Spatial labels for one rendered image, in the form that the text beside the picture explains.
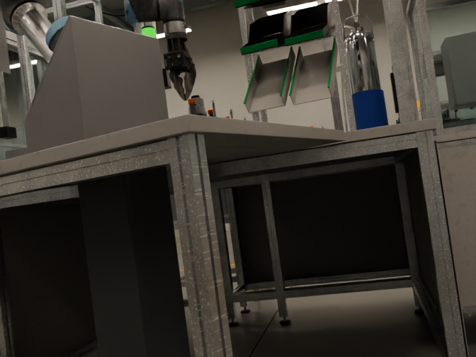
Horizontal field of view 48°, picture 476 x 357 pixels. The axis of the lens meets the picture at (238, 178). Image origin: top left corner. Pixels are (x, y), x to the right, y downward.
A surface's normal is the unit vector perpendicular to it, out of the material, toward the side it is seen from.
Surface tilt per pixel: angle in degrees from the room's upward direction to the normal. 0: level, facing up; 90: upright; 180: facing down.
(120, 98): 90
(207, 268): 90
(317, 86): 45
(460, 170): 90
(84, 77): 90
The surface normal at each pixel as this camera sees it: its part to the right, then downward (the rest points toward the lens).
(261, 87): -0.38, -0.68
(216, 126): 0.84, -0.13
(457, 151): -0.24, 0.00
